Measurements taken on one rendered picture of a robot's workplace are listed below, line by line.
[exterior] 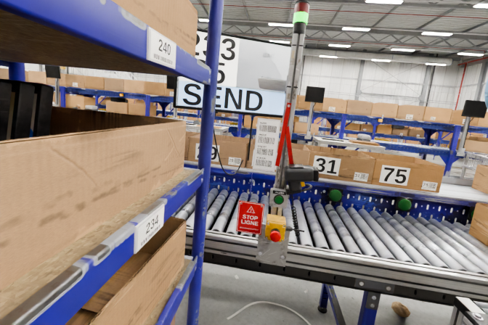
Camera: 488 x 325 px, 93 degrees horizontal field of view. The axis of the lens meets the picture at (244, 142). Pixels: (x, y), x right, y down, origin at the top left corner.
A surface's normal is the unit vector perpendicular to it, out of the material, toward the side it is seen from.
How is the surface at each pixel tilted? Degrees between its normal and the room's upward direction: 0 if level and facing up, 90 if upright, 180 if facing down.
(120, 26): 90
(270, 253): 90
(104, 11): 90
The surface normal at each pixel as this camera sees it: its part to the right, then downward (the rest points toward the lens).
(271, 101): 0.22, 0.10
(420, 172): -0.12, 0.14
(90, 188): 0.98, 0.14
